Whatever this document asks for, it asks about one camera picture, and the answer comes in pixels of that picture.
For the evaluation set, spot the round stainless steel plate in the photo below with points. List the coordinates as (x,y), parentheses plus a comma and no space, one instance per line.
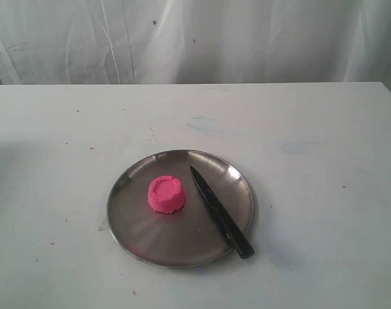
(188,237)

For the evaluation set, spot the white backdrop curtain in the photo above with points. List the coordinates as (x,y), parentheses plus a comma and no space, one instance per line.
(139,42)

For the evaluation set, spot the pink dough lump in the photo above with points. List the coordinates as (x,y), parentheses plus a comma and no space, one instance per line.
(166,194)

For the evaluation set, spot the black knife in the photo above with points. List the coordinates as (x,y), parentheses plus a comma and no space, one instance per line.
(230,231)

